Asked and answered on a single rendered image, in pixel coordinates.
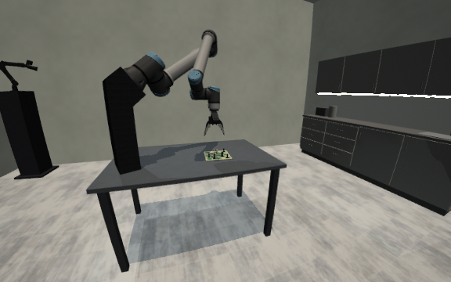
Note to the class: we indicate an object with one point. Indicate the green and cream chessboard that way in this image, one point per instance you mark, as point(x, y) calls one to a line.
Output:
point(217, 158)

